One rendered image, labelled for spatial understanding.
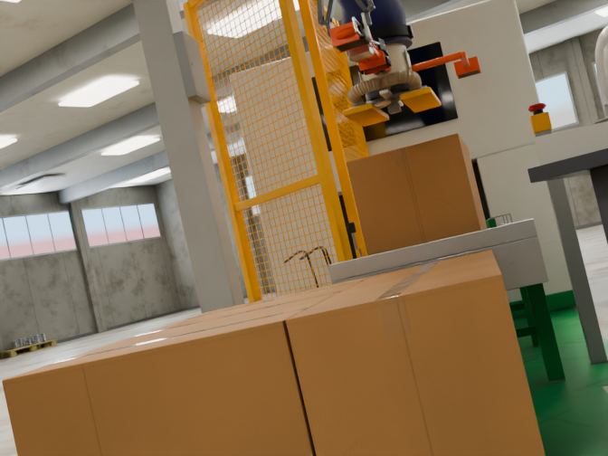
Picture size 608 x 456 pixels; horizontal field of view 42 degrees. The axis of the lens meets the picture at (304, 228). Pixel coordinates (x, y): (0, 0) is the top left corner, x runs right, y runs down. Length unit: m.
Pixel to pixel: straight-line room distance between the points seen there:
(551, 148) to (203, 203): 1.78
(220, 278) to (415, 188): 1.16
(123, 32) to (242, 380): 8.30
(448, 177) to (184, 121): 1.38
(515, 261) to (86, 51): 8.02
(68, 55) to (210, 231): 7.01
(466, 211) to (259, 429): 1.43
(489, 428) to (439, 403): 0.09
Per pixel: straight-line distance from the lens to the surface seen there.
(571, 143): 2.24
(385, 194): 2.74
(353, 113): 2.56
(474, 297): 1.39
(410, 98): 2.54
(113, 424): 1.60
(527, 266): 2.65
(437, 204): 2.72
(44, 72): 10.69
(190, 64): 3.61
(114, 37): 9.72
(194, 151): 3.56
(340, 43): 2.11
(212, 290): 3.54
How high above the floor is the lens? 0.64
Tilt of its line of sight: 2 degrees up
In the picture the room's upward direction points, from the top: 13 degrees counter-clockwise
